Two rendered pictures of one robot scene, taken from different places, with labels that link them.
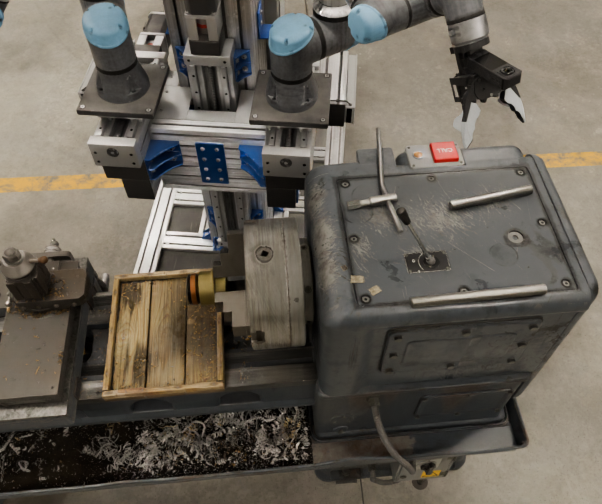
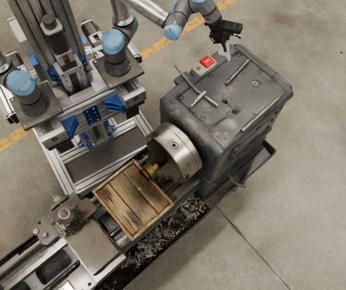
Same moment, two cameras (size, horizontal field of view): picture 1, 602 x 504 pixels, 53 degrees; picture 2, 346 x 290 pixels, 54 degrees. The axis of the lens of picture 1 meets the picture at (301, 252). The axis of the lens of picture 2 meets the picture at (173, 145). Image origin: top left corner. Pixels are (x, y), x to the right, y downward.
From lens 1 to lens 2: 0.68 m
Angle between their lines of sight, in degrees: 21
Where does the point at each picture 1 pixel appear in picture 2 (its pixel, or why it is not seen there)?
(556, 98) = not seen: outside the picture
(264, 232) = (166, 136)
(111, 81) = (34, 106)
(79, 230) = (5, 180)
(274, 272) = (182, 149)
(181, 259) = (77, 163)
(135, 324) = (118, 205)
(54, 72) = not seen: outside the picture
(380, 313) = (233, 141)
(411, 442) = (237, 176)
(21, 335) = (81, 241)
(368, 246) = (210, 118)
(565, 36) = not seen: outside the picture
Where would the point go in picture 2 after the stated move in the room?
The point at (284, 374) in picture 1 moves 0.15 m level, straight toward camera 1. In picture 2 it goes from (190, 184) to (208, 203)
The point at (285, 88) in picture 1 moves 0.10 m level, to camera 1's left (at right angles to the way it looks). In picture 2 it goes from (119, 66) to (103, 75)
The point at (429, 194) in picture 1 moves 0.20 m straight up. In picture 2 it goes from (215, 83) to (220, 58)
